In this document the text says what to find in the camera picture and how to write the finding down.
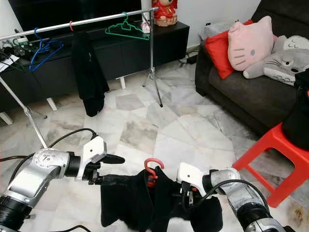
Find green plastic hanger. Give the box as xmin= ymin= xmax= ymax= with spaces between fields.
xmin=104 ymin=11 xmax=151 ymax=42

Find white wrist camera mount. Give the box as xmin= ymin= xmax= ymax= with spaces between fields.
xmin=83 ymin=135 xmax=108 ymax=168
xmin=176 ymin=161 xmax=209 ymax=199

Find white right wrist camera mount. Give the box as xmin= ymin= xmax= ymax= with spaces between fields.
xmin=176 ymin=161 xmax=209 ymax=199

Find long black garment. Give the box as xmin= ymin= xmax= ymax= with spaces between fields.
xmin=70 ymin=30 xmax=111 ymax=118

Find red cushion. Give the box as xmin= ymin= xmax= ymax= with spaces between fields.
xmin=203 ymin=19 xmax=254 ymax=80

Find white tissue pack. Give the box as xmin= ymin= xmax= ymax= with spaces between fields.
xmin=140 ymin=18 xmax=152 ymax=35

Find silver metal clothes rack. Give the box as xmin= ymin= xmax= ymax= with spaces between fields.
xmin=0 ymin=6 xmax=164 ymax=149

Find blue plastic hanger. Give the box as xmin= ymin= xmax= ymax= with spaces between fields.
xmin=28 ymin=27 xmax=65 ymax=73

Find red plastic stool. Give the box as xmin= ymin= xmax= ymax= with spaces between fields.
xmin=231 ymin=121 xmax=309 ymax=209

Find black garment with red trim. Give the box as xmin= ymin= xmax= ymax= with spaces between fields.
xmin=293 ymin=69 xmax=309 ymax=105

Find pale Totoro cushion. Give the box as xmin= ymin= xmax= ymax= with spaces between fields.
xmin=272 ymin=34 xmax=309 ymax=55

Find black knit garment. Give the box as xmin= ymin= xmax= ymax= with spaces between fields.
xmin=100 ymin=168 xmax=224 ymax=232

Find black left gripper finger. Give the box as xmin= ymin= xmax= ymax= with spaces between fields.
xmin=99 ymin=174 xmax=130 ymax=187
xmin=99 ymin=153 xmax=126 ymax=165

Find black power strip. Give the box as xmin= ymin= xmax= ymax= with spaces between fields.
xmin=183 ymin=54 xmax=198 ymax=65

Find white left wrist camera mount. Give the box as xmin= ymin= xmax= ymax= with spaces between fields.
xmin=83 ymin=135 xmax=108 ymax=168

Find white papers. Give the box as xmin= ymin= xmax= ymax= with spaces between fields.
xmin=0 ymin=54 xmax=25 ymax=73

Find pink cat cushion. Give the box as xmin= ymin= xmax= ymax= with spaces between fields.
xmin=227 ymin=15 xmax=276 ymax=73

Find red fortune statue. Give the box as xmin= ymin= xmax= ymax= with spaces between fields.
xmin=151 ymin=0 xmax=179 ymax=27

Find black TV cabinet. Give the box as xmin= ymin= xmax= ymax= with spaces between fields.
xmin=0 ymin=20 xmax=191 ymax=115

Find white marble side table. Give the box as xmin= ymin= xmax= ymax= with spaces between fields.
xmin=197 ymin=20 xmax=236 ymax=43

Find black television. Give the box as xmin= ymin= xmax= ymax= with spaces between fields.
xmin=7 ymin=0 xmax=143 ymax=33

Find grey Totoro cushion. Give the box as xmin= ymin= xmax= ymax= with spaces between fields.
xmin=243 ymin=48 xmax=309 ymax=87

